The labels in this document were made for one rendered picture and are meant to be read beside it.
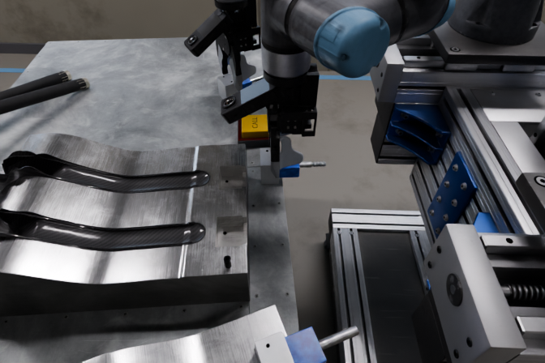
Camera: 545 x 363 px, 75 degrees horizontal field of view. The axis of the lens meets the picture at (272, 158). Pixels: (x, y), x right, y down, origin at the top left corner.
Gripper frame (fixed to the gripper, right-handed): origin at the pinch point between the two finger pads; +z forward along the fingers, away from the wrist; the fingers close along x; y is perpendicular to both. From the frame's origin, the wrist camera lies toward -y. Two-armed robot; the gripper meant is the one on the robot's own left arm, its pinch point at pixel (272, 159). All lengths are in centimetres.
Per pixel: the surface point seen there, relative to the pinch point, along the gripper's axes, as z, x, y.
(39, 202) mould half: -8.1, -15.6, -34.7
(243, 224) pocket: -2.9, -17.2, -5.3
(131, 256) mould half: -3.8, -22.4, -21.0
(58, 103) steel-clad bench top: 5, 27, -53
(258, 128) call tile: 0.9, 10.5, -2.6
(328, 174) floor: 85, 72, 32
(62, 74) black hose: 2, 36, -54
